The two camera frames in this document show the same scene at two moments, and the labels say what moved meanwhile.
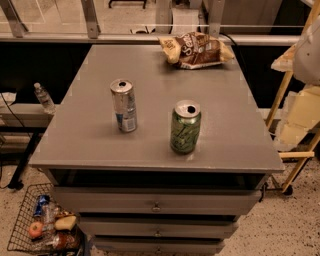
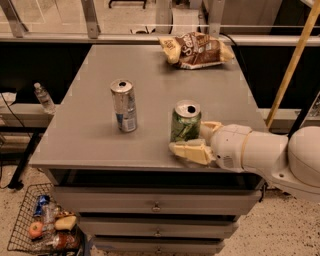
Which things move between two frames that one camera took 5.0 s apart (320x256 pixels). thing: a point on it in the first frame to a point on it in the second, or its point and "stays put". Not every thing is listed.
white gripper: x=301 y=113 to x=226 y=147
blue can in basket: x=42 y=199 stays put
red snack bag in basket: x=64 y=240 stays put
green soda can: x=186 y=126 stays put
